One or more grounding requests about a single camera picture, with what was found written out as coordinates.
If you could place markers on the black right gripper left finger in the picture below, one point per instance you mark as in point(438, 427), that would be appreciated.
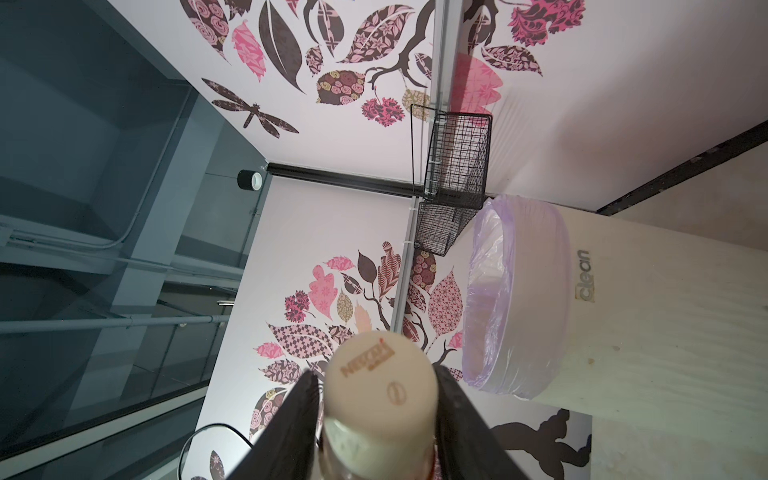
point(286, 447)

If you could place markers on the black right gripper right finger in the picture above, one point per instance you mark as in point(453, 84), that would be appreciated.
point(466, 448)

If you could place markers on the brown Nescafe bottle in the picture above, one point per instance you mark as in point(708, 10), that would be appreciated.
point(379, 410)

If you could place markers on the pink bin liner bag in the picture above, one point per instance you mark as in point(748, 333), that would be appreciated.
point(517, 306)

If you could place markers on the cream ribbed waste bin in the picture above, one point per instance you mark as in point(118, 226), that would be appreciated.
point(666, 330)

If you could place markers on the black corner frame post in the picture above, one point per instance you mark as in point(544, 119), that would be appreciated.
point(349, 181)

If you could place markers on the black wire mesh basket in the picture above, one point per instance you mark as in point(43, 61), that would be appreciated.
point(453, 186)

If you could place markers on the aluminium left rail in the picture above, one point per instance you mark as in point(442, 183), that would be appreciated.
point(447, 21)

